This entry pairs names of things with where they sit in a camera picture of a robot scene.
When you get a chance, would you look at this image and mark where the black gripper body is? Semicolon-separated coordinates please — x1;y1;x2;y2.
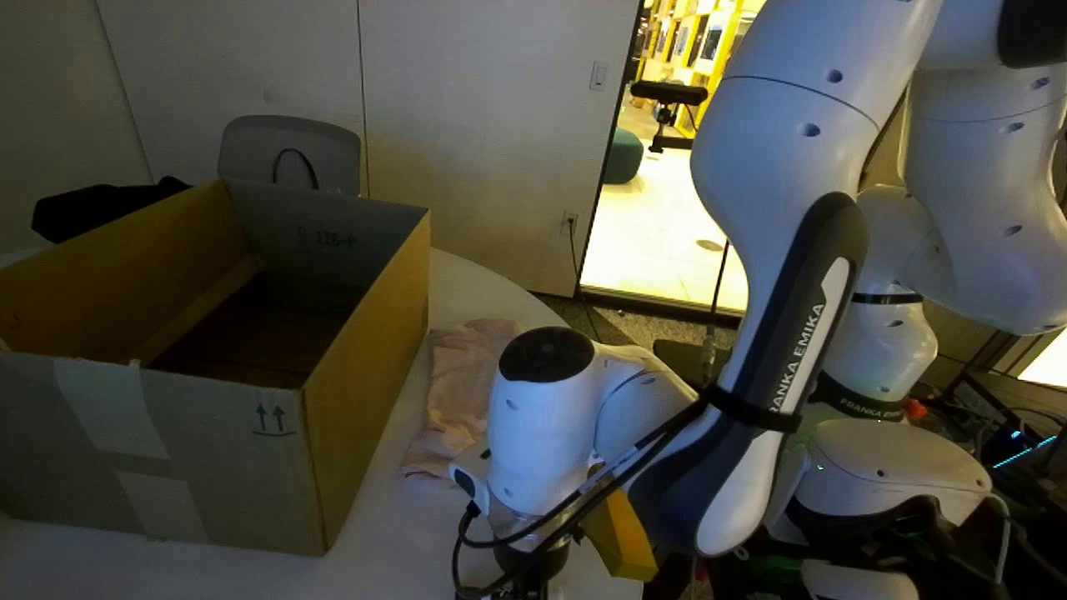
494;512;592;600

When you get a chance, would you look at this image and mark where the open cardboard box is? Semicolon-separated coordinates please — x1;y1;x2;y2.
0;178;434;560

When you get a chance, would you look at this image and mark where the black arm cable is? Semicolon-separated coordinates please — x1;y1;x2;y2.
448;395;714;600

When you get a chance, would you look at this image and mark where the grey chair backrest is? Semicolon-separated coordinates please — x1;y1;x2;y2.
215;114;367;202

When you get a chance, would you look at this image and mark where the peach cloth shirt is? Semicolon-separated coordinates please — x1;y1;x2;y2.
399;317;527;485

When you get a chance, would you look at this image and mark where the white domed base housing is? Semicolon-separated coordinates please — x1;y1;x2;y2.
776;403;996;552

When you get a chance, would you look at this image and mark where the black stand in doorway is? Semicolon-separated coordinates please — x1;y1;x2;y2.
627;77;712;158

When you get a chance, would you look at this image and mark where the teal round pouf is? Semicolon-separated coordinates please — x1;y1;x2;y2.
600;128;648;186

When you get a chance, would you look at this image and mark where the black robot cart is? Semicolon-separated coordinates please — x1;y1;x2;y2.
648;332;1067;600

